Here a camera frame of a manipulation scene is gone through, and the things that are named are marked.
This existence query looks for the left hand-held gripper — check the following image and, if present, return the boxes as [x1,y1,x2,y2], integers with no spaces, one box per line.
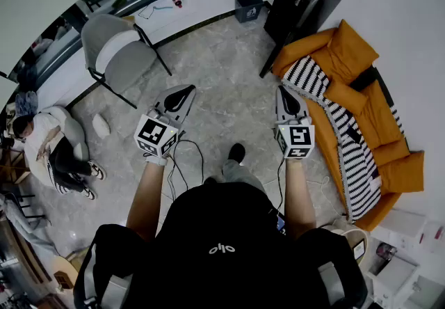
[133,84,197,159]

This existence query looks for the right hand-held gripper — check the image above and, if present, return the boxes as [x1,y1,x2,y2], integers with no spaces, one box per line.
[274,85,316,160]

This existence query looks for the person's right forearm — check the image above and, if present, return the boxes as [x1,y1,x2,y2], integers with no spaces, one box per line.
[283,157,317,241]

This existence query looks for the person's left forearm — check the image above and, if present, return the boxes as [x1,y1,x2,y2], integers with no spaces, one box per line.
[125,161,168,242]

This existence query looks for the orange sofa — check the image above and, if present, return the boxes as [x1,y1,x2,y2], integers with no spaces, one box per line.
[271,18,426,232]

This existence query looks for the white wristband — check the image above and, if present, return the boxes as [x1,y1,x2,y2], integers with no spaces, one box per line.
[145,155,169,167]

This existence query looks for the person's right black shoe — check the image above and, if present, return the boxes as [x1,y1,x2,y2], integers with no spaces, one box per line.
[228,143,247,164]

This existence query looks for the grey chair black legs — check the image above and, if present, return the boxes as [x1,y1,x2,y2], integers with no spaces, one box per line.
[80,13,173,110]

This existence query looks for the white floor cushion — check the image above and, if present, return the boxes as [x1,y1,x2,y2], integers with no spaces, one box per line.
[92,113,111,139]

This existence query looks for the black white striped blanket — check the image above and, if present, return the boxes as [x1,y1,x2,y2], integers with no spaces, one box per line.
[281,55,405,225]

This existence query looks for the person's grey trousers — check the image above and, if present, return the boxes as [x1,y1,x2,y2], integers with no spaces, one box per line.
[221,159,267,194]

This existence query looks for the orange sofa cushion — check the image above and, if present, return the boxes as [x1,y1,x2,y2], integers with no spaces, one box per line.
[311,18,380,84]
[357,79,406,148]
[377,150,426,193]

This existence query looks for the black glass-door cabinet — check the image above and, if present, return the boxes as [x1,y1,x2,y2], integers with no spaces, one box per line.
[259,0,356,79]

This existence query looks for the blue grey fluffy cloth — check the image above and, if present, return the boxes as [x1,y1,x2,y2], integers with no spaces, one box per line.
[14,90,39,117]

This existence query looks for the person's black top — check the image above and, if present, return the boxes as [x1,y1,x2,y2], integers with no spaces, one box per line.
[72,182,369,309]

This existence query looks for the wooden side table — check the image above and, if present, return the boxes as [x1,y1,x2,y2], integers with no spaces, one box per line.
[0,147,32,185]

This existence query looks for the white storage shelf unit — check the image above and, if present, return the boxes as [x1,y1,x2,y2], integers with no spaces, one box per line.
[364,208,445,309]

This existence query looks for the small wooden box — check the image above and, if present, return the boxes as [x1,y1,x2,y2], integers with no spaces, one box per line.
[54,269,76,290]

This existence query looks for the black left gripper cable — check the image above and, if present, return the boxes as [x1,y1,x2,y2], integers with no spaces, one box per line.
[166,138,206,203]

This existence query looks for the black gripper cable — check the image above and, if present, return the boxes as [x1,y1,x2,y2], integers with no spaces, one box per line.
[276,157,288,222]
[166,138,206,203]

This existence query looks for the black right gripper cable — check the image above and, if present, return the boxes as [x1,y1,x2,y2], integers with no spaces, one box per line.
[276,157,288,222]

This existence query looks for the white floor cable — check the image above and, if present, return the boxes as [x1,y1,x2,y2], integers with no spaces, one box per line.
[305,175,348,221]

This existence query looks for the thin black cord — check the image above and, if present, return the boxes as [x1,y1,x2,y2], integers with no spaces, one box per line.
[137,4,156,20]

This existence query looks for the black frame chair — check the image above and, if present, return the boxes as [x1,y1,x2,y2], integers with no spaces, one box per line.
[0,191,46,222]

